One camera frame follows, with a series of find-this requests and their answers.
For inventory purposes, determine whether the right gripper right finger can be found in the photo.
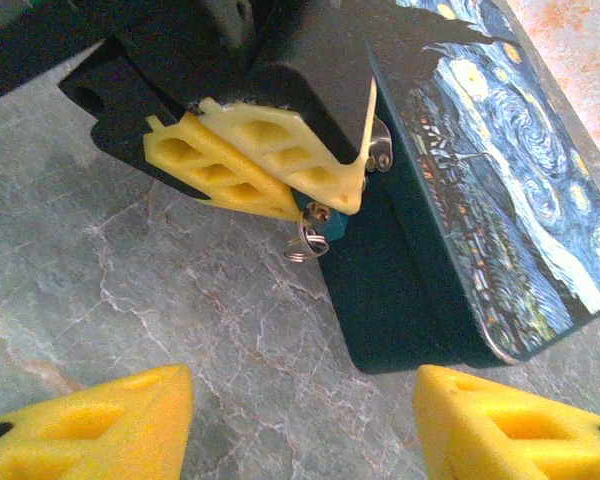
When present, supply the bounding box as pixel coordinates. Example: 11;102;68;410
411;363;600;480

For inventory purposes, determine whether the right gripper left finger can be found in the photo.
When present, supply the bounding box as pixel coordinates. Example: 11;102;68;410
0;363;196;480

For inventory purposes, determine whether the small key with ring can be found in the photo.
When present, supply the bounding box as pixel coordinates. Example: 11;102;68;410
281;201;333;263

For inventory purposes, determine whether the small teal padlock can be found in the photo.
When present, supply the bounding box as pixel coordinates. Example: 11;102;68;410
289;192;349;244

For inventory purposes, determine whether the starry night painted box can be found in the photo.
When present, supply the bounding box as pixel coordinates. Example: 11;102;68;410
319;0;600;375

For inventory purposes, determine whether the silver box hasp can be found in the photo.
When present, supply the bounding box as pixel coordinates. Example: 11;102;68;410
363;113;394;175

